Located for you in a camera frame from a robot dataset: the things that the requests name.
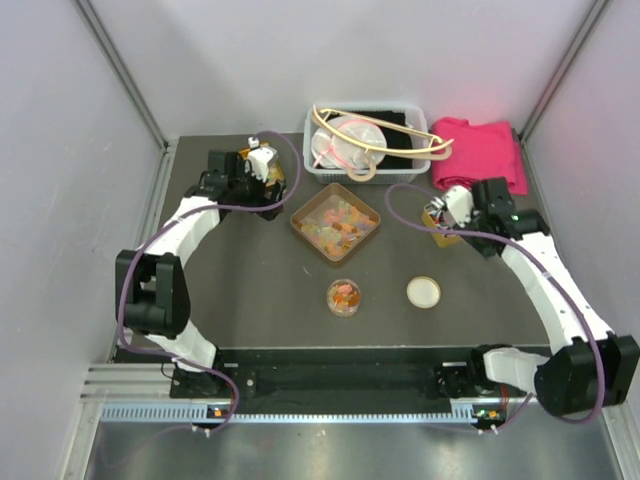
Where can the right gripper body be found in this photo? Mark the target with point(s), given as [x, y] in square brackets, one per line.
[486, 249]

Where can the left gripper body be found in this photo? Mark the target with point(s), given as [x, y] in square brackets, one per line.
[248, 189]

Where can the gold tin pastel gummies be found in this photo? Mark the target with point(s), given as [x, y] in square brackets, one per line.
[335, 223]

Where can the white round lid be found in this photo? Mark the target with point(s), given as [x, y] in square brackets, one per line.
[423, 292]

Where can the clear round container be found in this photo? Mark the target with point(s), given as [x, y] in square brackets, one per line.
[343, 298]

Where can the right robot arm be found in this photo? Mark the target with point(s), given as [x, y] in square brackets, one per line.
[589, 367]

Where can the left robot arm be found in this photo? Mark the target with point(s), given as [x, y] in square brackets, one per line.
[152, 296]

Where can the gold tin wrapped candies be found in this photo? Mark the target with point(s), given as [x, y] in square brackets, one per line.
[433, 216]

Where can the gold tin colourful gummies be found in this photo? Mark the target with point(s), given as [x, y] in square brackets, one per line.
[275, 172]

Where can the pink cloth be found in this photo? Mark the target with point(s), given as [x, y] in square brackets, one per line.
[479, 152]

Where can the grey plastic basket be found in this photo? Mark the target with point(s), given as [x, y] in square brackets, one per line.
[367, 172]

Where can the round white mesh bag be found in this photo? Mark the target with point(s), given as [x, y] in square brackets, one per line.
[330, 151]

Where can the wooden clothes hanger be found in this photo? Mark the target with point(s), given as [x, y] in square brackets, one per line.
[380, 145]

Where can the black cloth in basket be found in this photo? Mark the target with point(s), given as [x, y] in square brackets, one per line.
[372, 135]

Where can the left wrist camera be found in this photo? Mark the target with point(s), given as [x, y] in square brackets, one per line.
[260, 157]

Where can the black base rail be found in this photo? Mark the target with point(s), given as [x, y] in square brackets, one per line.
[358, 380]

